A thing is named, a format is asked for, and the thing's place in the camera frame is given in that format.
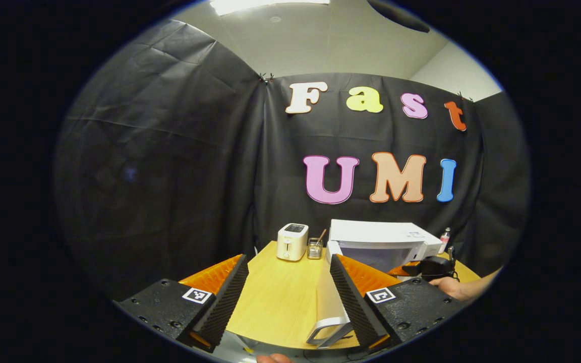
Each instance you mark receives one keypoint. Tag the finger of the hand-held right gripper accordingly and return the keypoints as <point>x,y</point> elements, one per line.
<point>399,271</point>

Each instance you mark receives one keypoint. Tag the thin wooden stick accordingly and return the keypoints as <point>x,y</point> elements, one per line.
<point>322,236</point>

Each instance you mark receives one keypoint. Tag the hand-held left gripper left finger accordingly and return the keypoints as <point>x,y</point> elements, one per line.
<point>225,312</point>

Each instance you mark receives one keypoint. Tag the white microwave oven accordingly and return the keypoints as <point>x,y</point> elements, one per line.
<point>381,234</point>

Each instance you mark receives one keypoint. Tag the ceiling light panel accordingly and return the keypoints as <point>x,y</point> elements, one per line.
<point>265,5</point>

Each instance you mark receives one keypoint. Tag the black backdrop cloth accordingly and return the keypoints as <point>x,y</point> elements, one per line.
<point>159,176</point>

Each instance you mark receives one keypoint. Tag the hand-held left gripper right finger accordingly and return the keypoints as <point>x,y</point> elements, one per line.
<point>356,312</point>

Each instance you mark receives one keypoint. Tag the white toaster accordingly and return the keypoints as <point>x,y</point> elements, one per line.
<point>292,243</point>

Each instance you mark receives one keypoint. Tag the small pink label bottle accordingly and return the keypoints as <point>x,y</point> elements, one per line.
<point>445,242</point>

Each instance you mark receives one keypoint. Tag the clear glass cup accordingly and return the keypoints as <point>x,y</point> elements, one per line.
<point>313,251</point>

